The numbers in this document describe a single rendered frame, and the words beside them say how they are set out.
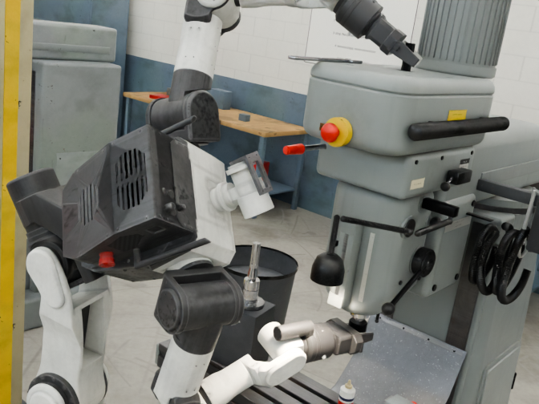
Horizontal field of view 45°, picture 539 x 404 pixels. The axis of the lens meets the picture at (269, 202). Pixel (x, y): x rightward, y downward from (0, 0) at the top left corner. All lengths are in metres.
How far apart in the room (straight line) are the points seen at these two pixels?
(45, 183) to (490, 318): 1.25
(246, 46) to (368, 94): 6.23
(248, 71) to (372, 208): 6.07
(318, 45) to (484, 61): 5.26
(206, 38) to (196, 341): 0.67
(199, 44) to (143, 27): 7.35
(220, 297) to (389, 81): 0.53
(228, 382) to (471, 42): 0.97
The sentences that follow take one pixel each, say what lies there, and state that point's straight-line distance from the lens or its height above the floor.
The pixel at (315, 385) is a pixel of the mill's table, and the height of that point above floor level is 0.97.
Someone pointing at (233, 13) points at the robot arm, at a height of 1.96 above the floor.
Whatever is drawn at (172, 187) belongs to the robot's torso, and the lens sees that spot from 1.27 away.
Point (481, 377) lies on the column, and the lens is 2.08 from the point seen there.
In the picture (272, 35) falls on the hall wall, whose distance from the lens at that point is 7.28.
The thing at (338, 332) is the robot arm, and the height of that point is 1.26.
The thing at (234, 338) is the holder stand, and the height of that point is 1.06.
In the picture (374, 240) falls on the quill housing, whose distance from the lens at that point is 1.50.
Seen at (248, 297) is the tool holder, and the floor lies 1.18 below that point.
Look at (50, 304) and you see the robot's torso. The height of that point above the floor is 1.28.
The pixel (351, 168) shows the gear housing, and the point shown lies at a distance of 1.47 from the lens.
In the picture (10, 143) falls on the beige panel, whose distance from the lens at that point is 2.87.
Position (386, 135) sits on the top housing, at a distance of 1.32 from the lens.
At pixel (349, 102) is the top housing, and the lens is 1.35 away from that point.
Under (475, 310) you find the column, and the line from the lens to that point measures 1.95.
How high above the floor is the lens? 1.98
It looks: 16 degrees down
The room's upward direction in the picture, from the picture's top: 8 degrees clockwise
